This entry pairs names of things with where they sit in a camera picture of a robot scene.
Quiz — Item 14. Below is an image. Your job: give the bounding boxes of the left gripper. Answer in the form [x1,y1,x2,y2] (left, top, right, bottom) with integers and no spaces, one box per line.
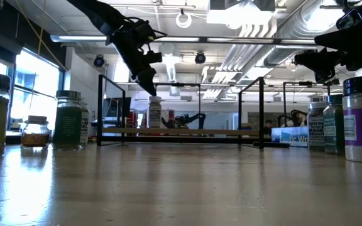
[105,18,158,97]

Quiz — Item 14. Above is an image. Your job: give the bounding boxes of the small cork-top glass jar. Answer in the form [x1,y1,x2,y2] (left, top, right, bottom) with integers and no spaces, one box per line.
[20,115,52,148]

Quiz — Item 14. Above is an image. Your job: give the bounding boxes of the black metal wooden shelf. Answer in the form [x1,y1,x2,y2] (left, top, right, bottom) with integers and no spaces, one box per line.
[96,74,265,150]

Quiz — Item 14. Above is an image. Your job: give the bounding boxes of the dark computer monitor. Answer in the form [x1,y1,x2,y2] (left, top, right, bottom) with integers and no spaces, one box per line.
[102,97,132,119]

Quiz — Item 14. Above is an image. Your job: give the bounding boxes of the red background cabinet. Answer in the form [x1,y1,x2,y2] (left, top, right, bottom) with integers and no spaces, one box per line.
[126,109,140,136]

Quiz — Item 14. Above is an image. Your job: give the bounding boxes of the person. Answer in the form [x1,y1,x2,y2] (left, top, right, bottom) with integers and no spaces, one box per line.
[290,109,308,128]
[263,119,273,136]

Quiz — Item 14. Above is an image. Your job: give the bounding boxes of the long ceiling light bar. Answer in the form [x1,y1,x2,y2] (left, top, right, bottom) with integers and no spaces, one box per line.
[50,34,319,45]

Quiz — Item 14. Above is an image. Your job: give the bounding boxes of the blue plastic wrap box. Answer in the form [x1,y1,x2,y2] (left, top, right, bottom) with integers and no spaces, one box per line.
[271,126,309,148]

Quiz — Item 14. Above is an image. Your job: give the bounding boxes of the white ceiling air unit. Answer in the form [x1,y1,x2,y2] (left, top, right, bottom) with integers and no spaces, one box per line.
[206,0,278,26]

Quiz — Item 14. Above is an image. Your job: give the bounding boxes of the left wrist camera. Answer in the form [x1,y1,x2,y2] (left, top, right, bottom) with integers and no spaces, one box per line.
[143,50,163,66]

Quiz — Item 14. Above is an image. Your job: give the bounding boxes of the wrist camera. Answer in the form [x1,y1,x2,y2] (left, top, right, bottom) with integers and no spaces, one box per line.
[336,8,362,31]
[143,50,163,66]

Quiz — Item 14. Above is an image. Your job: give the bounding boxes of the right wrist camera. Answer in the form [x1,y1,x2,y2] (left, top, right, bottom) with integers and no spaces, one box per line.
[336,8,362,31]

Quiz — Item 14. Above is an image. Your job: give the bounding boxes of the silver corrugated ventilation duct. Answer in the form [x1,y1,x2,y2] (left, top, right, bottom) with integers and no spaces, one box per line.
[262,0,348,68]

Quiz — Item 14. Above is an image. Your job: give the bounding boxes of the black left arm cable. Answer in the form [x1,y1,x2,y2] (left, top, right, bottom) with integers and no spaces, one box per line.
[123,16,168,41]

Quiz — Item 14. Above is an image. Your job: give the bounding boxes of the white coiled cable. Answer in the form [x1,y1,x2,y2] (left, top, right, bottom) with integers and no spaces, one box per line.
[175,8,193,29]

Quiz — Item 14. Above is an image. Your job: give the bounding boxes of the black background rig frame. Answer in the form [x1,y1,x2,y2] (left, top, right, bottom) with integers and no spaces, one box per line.
[283,80,332,126]

